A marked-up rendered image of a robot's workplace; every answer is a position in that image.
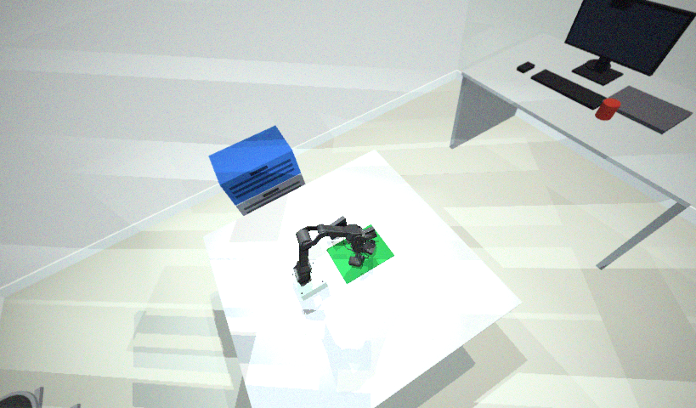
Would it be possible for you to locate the green circuit board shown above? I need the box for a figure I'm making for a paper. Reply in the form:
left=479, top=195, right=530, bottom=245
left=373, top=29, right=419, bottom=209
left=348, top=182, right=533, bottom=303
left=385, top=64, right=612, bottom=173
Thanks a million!
left=326, top=232, right=394, bottom=284

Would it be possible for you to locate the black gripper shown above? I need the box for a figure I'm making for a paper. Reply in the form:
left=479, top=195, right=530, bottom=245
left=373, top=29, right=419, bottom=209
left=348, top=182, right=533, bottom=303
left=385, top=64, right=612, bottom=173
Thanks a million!
left=348, top=241, right=364, bottom=267

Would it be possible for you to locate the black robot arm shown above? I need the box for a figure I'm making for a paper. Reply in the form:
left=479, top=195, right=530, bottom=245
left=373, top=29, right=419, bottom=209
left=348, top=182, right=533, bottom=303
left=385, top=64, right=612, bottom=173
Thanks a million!
left=293, top=224, right=377, bottom=287

